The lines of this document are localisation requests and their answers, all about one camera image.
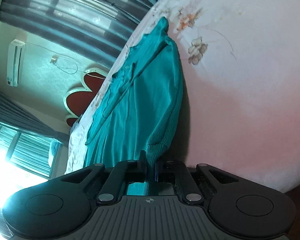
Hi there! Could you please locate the white air conditioner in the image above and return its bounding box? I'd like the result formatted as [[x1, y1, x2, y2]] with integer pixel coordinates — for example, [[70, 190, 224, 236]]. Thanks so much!
[[7, 39, 26, 87]]

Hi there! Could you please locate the blue-grey window curtain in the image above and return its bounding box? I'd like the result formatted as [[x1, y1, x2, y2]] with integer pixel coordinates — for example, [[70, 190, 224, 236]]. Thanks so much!
[[0, 0, 158, 69]]

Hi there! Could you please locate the side window curtain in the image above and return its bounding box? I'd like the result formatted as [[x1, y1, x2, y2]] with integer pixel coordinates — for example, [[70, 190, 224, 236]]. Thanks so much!
[[0, 92, 69, 146]]

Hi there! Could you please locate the teal long-sleeve sweater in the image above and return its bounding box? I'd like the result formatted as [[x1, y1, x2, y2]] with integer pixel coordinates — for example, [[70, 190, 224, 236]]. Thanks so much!
[[84, 16, 184, 169]]

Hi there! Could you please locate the white wall cable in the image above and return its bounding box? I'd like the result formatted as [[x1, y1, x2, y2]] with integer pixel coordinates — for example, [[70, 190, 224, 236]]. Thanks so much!
[[25, 41, 107, 81]]

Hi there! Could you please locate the pink floral bed sheet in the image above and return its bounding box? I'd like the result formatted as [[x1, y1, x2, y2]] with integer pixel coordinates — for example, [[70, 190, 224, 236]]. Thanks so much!
[[64, 0, 300, 194]]

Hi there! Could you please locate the red heart-shaped headboard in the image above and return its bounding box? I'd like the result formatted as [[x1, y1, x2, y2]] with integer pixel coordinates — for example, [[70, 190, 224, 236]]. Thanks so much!
[[63, 67, 108, 127]]

